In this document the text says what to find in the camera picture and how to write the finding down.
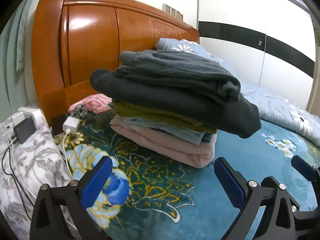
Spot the light blue floral duvet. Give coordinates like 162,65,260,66
155,38,319,146

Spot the orange wooden headboard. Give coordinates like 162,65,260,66
31,0,200,121

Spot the grey knit sweater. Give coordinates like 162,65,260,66
115,50,241,105

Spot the pink folded garment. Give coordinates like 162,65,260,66
110,115,217,168

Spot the teal floral bed blanket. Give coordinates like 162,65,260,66
66,111,319,239

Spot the small dark blue garment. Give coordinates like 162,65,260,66
121,117,216,145

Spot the white power strip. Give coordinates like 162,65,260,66
10,107,46,129

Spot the olive green folded garment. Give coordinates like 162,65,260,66
112,99,217,133

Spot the black white patterned cloth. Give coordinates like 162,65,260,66
68,104,88,119

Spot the dark grey garment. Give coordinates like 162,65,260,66
89,69,261,139

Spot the grey floral pillow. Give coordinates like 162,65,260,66
1,118,83,239

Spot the black adapter cable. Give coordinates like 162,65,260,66
1,139,36,222

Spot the black power adapter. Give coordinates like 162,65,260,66
13,118,36,144

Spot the pink knit item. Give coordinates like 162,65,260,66
68,94,112,114

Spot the white charger cable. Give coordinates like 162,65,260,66
61,130,75,181

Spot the white black sliding wardrobe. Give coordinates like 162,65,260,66
198,0,316,108

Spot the white phone charger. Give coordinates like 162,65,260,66
62,116,80,134

